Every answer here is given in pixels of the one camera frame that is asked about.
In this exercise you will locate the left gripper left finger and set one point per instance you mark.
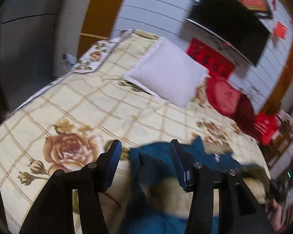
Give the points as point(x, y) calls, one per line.
point(52, 211)

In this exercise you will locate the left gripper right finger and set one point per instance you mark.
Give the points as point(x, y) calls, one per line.
point(239, 210)

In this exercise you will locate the blue puffer jacket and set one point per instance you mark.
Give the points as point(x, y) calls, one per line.
point(158, 203)

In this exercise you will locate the wooden chair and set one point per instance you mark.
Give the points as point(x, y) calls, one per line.
point(276, 148)

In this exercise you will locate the red shopping bag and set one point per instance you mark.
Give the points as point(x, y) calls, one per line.
point(265, 127)

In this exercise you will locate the dark red velvet cushion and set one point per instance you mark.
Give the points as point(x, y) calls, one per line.
point(244, 116)

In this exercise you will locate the floral checked bedspread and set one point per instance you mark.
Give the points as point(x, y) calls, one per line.
point(75, 120)

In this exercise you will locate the red heart-shaped cushion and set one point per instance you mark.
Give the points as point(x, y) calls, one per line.
point(222, 96)

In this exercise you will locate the red banner with characters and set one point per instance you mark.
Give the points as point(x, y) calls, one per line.
point(217, 64)

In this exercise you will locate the white square pillow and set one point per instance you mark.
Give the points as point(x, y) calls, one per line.
point(167, 72)

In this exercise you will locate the grey wardrobe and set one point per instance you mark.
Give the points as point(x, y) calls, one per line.
point(27, 29)

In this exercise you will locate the black wall television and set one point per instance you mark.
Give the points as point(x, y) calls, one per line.
point(232, 23)

